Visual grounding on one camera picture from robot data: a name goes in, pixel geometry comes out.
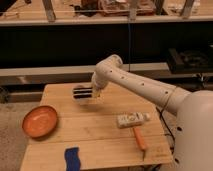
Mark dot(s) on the pale suction gripper tip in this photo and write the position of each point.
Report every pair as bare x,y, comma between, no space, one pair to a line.
96,92

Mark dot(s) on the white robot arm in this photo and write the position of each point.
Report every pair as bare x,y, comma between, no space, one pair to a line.
193,148

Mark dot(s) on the translucent plastic cup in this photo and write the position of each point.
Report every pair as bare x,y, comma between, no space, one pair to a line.
82,101

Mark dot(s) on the orange ceramic bowl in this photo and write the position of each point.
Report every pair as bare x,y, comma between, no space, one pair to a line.
40,121

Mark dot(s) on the wooden table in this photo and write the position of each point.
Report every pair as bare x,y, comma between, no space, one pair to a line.
93,129

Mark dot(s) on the orange handled screwdriver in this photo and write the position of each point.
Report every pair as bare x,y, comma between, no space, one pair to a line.
140,141

